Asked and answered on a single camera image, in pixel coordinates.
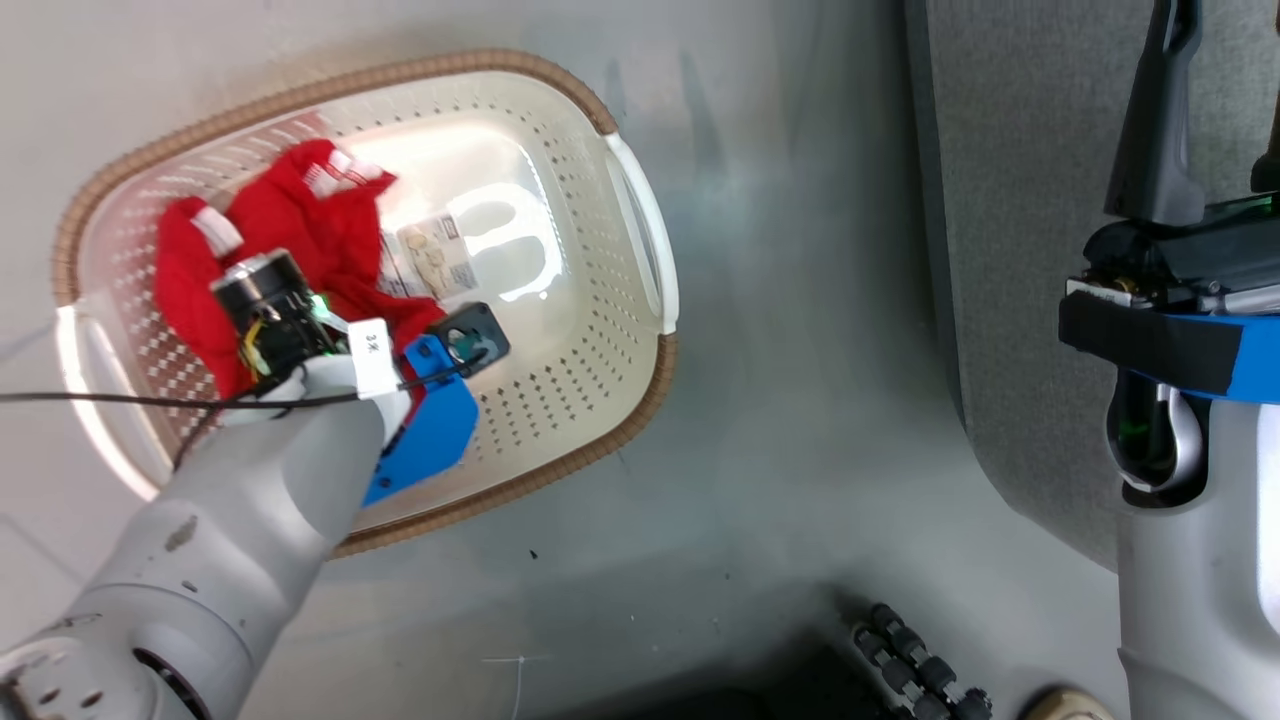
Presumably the cream perforated laundry basket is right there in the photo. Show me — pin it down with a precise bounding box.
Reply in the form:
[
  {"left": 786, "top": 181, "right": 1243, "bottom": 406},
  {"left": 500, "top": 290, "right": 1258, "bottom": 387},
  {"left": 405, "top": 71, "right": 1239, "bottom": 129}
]
[{"left": 52, "top": 48, "right": 681, "bottom": 559}]

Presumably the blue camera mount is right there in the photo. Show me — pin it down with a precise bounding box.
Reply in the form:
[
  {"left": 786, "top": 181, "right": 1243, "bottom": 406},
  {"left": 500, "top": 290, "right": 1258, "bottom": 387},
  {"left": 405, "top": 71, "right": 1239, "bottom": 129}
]
[
  {"left": 1058, "top": 290, "right": 1280, "bottom": 405},
  {"left": 362, "top": 302, "right": 512, "bottom": 507}
]

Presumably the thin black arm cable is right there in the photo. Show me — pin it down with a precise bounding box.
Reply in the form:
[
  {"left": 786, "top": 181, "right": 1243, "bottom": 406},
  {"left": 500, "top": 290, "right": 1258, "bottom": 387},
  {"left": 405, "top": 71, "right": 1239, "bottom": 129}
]
[{"left": 0, "top": 345, "right": 493, "bottom": 473}]

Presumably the grey fabric sofa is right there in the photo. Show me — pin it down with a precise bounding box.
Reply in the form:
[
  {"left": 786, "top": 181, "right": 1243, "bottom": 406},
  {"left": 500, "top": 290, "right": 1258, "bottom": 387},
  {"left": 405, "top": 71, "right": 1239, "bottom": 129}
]
[{"left": 905, "top": 0, "right": 1280, "bottom": 573}]

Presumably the black roller wheel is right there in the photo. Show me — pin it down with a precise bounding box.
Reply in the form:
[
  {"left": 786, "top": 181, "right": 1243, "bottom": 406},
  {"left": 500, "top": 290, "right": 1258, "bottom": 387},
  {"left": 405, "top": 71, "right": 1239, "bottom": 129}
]
[{"left": 850, "top": 602, "right": 993, "bottom": 720}]

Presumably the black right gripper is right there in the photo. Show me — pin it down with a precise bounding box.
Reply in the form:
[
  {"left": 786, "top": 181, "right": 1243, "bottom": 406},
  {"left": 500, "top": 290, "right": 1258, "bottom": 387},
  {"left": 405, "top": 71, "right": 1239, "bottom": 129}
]
[{"left": 1058, "top": 0, "right": 1280, "bottom": 401}]

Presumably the blue left camera mount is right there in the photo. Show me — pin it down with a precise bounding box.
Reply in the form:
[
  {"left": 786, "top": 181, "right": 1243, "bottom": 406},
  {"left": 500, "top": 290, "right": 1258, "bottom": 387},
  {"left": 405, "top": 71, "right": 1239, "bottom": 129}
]
[{"left": 362, "top": 302, "right": 512, "bottom": 507}]

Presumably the white paper tag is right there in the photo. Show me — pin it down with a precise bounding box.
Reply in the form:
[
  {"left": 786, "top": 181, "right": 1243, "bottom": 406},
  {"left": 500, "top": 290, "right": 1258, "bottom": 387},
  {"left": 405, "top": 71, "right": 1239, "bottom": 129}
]
[{"left": 345, "top": 318, "right": 394, "bottom": 401}]

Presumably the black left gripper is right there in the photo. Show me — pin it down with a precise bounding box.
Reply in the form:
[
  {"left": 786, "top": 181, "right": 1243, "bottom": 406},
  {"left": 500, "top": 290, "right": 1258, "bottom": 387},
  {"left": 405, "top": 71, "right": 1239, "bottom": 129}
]
[{"left": 211, "top": 250, "right": 351, "bottom": 387}]

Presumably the paper basket label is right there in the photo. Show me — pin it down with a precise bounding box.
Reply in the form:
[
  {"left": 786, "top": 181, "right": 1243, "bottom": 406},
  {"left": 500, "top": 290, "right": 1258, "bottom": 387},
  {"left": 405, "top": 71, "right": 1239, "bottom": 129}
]
[{"left": 380, "top": 215, "right": 479, "bottom": 302}]

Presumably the blue right camera mount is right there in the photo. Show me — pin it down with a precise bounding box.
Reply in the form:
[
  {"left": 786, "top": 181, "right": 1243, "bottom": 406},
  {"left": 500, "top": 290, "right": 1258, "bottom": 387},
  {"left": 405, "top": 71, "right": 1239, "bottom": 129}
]
[{"left": 1058, "top": 290, "right": 1280, "bottom": 405}]

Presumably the red and white garment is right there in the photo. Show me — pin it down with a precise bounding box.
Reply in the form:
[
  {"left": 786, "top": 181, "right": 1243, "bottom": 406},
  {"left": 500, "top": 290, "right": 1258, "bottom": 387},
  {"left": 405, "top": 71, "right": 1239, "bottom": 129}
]
[{"left": 153, "top": 139, "right": 448, "bottom": 403}]

